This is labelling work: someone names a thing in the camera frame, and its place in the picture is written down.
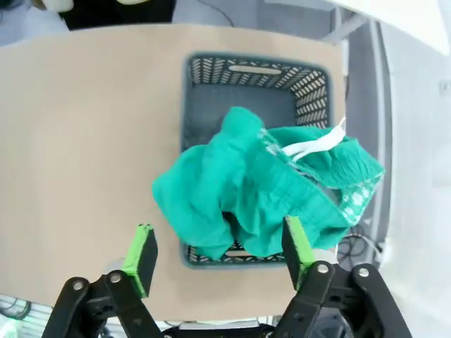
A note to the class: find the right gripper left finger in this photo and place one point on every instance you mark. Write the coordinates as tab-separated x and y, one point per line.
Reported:
142	257

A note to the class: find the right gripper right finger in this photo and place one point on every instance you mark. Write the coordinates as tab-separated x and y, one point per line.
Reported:
299	253

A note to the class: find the grey perforated plastic basket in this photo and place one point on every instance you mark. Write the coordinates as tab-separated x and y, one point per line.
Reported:
243	95

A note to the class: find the white table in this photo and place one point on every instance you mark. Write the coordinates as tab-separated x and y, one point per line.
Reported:
423	24

